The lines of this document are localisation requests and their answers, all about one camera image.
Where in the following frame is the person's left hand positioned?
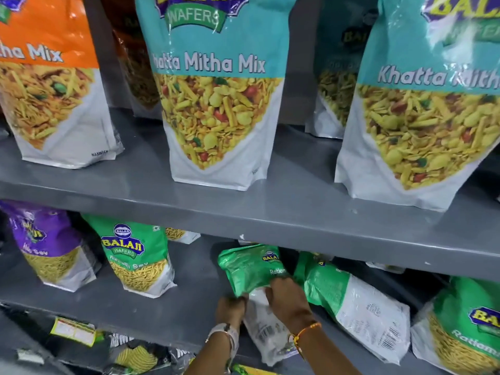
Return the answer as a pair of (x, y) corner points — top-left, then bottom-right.
(215, 294), (249, 329)

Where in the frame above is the person's right hand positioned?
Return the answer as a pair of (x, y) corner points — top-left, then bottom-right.
(265, 277), (319, 335)

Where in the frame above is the grey metal shelf board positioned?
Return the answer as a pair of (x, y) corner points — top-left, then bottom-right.
(0, 236), (446, 375)
(0, 109), (500, 282)

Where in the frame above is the orange thread bracelet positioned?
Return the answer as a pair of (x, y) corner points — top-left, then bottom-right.
(291, 322), (323, 360)

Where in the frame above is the green Ratlami Sev packet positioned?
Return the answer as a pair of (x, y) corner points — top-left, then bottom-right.
(82, 214), (177, 299)
(293, 252), (411, 366)
(410, 276), (500, 375)
(218, 244), (297, 367)

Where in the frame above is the green yellow chip packet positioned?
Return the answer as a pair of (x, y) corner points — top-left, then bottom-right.
(230, 362), (282, 375)

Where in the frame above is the teal snack mix bag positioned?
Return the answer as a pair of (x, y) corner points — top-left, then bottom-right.
(134, 0), (299, 192)
(304, 0), (380, 140)
(334, 0), (500, 213)

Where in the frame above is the small white shelf label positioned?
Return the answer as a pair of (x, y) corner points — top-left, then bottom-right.
(16, 349), (45, 365)

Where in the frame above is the purple Aloo Sev packet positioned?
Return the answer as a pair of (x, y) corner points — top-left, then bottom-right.
(0, 200), (102, 293)

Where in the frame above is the yellow green price label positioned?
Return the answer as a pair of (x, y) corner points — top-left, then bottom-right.
(49, 317), (97, 347)

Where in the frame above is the person's left forearm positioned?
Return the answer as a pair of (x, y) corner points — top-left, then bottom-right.
(183, 339), (235, 375)

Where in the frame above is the white wristwatch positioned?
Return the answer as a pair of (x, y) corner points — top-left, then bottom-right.
(206, 323), (240, 362)

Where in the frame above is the person's right forearm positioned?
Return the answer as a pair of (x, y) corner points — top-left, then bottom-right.
(293, 326), (362, 375)

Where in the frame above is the black chip packet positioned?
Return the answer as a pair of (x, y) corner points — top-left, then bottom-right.
(168, 347), (196, 375)
(103, 332), (161, 375)

